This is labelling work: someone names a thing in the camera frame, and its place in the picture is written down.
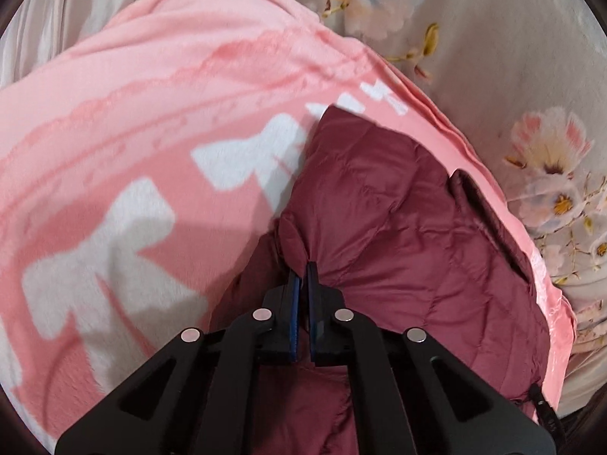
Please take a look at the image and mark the grey floral bedsheet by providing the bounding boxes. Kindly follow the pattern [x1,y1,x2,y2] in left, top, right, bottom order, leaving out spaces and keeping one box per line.
[0,0,607,420]

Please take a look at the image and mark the pink blanket with white bows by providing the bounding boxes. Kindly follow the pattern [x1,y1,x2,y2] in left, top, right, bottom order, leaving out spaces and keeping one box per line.
[0,0,578,452]

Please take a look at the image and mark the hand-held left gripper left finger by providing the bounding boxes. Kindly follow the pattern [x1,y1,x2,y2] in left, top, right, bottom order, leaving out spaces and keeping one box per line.
[56,269,300,455]

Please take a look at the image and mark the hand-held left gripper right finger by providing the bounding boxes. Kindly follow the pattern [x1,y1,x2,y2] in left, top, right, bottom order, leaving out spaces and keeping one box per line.
[306,262,557,455]

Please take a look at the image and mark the maroon puffer jacket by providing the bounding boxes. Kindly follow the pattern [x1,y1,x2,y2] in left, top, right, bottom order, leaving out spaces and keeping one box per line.
[209,104,566,455]

